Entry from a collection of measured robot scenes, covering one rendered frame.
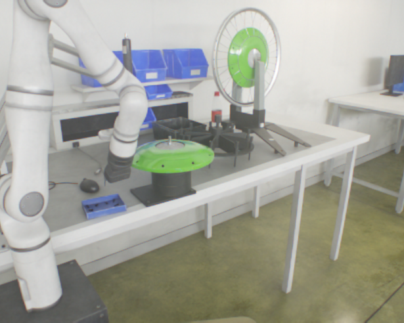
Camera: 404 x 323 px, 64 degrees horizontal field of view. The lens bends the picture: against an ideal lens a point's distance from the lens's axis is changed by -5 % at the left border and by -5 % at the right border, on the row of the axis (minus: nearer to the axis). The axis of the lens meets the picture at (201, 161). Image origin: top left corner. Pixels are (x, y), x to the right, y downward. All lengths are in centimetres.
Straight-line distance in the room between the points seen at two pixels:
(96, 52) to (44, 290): 56
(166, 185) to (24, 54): 66
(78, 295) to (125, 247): 152
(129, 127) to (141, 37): 128
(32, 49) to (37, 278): 50
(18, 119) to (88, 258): 172
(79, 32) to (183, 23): 156
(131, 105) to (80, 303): 50
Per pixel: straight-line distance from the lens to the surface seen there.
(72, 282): 99
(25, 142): 73
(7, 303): 98
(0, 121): 103
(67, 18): 74
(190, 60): 227
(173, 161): 110
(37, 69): 74
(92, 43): 77
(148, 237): 249
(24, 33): 78
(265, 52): 191
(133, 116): 86
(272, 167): 152
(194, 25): 233
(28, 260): 84
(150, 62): 211
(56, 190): 138
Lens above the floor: 145
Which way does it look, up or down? 20 degrees down
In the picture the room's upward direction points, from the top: straight up
